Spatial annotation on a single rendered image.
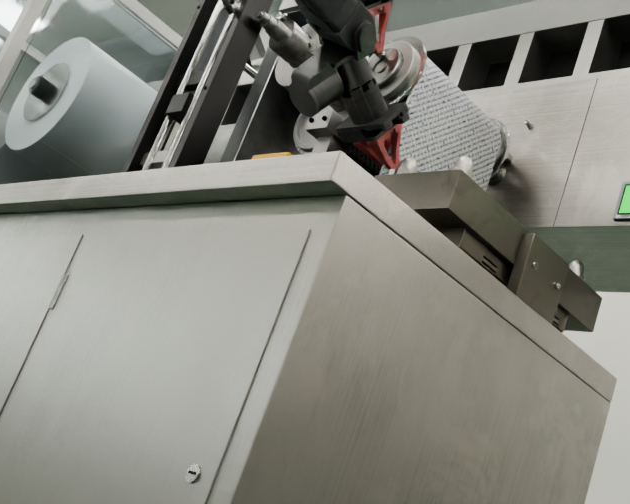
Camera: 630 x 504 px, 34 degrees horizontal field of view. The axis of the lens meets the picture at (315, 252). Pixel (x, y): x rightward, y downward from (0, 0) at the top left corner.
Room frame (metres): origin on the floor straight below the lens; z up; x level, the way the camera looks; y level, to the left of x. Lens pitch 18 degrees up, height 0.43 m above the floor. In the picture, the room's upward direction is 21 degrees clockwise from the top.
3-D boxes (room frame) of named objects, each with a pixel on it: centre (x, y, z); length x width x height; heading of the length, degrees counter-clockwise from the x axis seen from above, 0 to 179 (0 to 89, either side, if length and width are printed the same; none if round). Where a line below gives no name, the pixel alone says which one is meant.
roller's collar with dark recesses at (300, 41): (1.66, 0.17, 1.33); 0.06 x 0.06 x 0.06; 40
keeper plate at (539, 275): (1.39, -0.32, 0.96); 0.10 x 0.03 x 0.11; 130
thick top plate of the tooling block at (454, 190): (1.45, -0.25, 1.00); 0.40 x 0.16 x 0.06; 130
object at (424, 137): (1.52, -0.14, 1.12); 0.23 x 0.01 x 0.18; 130
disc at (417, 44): (1.49, -0.01, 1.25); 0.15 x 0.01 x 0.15; 40
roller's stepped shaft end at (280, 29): (1.63, 0.22, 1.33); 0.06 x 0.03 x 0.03; 130
